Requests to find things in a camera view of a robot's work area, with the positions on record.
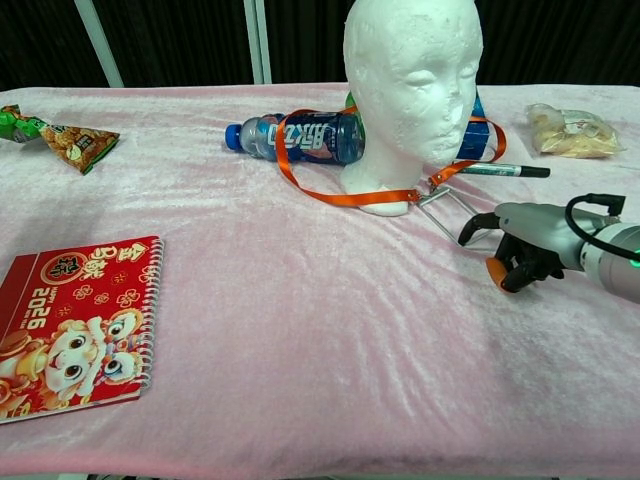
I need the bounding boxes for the blue drink bottle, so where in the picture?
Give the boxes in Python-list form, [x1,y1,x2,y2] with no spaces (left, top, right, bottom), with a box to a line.
[224,110,365,166]

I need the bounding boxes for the blue cookie box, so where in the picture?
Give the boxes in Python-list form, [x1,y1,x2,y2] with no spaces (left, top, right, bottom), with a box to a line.
[457,93,492,161]

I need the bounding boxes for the red spiral calendar notebook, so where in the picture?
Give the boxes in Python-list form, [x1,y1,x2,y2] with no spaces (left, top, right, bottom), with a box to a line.
[0,235,166,426]

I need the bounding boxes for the green orange snack packet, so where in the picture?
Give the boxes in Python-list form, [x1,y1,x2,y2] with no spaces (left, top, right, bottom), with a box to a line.
[0,104,121,176]

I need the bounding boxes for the orange lanyard strap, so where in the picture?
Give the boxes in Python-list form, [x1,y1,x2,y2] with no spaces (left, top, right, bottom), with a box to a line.
[274,106,509,246]

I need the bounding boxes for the pink velvet tablecloth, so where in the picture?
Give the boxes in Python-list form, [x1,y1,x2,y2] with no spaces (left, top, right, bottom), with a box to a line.
[0,82,640,477]

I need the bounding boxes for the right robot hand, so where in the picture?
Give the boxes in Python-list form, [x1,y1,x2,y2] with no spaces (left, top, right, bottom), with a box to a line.
[457,201,609,295]

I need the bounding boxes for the green marker pen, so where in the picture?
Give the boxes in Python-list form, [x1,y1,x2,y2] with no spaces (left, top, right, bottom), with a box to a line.
[452,162,551,179]

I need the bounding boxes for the clear bag of yellow snacks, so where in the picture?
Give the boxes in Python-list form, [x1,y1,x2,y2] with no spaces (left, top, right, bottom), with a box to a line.
[523,102,629,160]

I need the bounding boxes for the white partition frame post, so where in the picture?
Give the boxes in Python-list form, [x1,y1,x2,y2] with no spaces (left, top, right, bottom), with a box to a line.
[243,0,274,85]
[73,0,125,89]

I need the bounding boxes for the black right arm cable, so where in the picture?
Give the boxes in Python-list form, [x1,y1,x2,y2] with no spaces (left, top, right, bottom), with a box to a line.
[564,193,627,251]

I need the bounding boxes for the white foam mannequin head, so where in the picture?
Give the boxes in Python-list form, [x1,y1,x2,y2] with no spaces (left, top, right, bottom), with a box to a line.
[339,0,485,217]

